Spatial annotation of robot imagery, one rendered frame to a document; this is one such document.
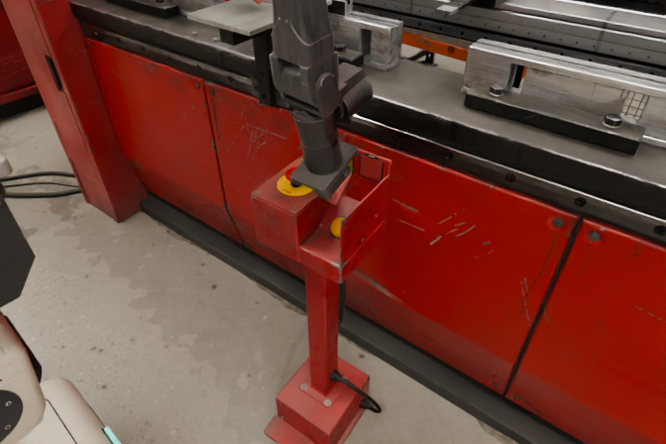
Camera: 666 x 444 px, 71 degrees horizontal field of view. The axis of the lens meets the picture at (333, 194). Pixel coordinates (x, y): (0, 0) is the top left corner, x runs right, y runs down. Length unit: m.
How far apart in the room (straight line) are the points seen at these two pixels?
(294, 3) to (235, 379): 1.20
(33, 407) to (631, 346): 0.99
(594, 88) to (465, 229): 0.35
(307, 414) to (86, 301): 0.93
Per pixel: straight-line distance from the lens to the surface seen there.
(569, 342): 1.11
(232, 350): 1.58
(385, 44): 1.06
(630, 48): 1.18
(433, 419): 1.47
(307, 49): 0.57
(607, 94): 0.94
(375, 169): 0.85
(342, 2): 1.11
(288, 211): 0.80
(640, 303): 1.00
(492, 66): 0.97
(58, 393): 1.32
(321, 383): 1.29
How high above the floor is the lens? 1.29
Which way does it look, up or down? 38 degrees down
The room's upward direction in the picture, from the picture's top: straight up
